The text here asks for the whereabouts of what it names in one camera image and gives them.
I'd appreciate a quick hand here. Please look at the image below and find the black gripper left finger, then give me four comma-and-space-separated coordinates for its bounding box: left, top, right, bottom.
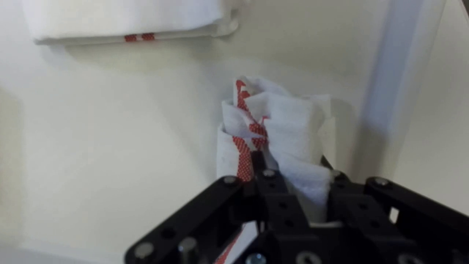
124, 151, 310, 264

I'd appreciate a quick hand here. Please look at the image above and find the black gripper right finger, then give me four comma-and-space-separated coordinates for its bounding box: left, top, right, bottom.
322, 155, 469, 264

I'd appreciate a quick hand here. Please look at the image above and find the folded white towel red tag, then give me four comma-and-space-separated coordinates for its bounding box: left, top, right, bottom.
21, 0, 243, 47

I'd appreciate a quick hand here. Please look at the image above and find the white towel with red stripes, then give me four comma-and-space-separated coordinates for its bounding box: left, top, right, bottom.
215, 73, 341, 264

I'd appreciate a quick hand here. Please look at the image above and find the white plastic tray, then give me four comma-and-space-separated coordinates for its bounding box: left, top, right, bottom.
0, 0, 469, 264

